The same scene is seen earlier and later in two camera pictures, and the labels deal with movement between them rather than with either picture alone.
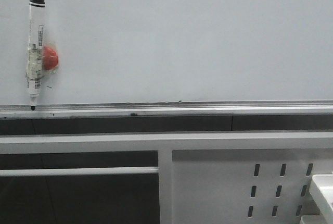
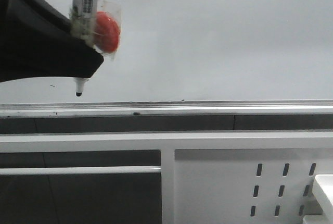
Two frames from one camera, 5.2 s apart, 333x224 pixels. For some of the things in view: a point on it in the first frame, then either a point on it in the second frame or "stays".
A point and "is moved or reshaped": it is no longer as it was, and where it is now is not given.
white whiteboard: [171, 37] stays
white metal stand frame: [234, 177] stays
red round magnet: [49, 58] is moved or reshaped
